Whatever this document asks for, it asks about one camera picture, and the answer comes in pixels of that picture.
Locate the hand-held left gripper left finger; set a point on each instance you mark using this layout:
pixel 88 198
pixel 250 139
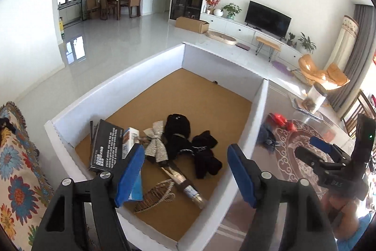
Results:
pixel 130 174

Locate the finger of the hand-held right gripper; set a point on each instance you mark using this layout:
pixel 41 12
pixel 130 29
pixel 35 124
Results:
pixel 308 155
pixel 323 145

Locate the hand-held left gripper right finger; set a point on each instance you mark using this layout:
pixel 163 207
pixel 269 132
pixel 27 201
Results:
pixel 239 174

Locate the rhinestone strand hair claw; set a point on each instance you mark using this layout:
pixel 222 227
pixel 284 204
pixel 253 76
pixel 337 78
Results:
pixel 155 189

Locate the black fuzzy glove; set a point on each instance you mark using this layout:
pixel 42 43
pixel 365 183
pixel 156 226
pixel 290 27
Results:
pixel 176 127
pixel 205 162

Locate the blue white nail cream box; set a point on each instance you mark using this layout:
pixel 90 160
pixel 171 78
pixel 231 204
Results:
pixel 130 136

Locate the black printed carton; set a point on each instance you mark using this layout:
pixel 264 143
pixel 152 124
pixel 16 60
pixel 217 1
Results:
pixel 105 145

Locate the rhinestone bow hair claw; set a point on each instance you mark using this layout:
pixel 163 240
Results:
pixel 157 145

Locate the gold foil tube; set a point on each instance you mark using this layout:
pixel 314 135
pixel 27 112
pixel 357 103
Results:
pixel 179 179

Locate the white cardboard storage box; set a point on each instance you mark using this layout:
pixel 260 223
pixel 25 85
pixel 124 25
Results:
pixel 220 68

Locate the glass desktop with fish pattern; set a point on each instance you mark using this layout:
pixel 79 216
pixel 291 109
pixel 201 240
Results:
pixel 282 162

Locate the person's right hand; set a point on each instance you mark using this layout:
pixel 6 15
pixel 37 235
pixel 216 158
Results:
pixel 343 209

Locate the dark wooden chair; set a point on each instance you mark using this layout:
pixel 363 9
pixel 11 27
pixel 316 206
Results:
pixel 352 118

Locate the red snack packet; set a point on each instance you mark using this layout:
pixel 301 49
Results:
pixel 279 118

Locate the clear plastic jar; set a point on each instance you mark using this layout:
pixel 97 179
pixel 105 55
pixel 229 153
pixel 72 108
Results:
pixel 315 98

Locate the orange lounge chair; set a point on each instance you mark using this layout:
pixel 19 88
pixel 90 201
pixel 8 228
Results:
pixel 335 74

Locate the purple floor mat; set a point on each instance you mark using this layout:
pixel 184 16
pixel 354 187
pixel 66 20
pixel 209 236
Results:
pixel 280 66

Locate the large potted plant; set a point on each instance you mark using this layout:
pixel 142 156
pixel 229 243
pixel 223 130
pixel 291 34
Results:
pixel 307 42

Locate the grey curtain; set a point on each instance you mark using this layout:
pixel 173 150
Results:
pixel 361 48

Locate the small potted plant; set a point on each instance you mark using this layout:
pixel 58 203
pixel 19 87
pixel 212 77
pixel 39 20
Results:
pixel 290 38

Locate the floral patterned blanket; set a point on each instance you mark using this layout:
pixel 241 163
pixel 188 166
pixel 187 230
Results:
pixel 17 180

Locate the cloth-covered standing air conditioner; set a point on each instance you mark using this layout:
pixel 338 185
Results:
pixel 346 33

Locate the wooden bench with hairpin legs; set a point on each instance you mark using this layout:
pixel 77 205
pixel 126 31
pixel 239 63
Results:
pixel 265 41

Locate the oval beige floor cushion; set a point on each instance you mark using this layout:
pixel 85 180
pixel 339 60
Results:
pixel 220 37

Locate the flat screen television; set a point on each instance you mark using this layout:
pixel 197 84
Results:
pixel 267 18

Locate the white television console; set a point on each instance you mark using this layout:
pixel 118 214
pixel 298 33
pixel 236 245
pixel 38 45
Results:
pixel 235 27

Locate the brown cardboard box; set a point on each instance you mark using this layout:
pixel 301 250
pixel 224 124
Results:
pixel 191 24

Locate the white round vase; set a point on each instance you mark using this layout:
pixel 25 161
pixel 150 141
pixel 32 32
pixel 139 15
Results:
pixel 218 12

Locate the leafy green potted plant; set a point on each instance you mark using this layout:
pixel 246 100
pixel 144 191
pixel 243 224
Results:
pixel 230 10

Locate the wooden dining chair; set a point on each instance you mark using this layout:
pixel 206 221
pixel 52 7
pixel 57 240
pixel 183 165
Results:
pixel 135 2

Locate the red flower arrangement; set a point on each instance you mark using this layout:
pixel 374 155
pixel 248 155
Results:
pixel 211 2

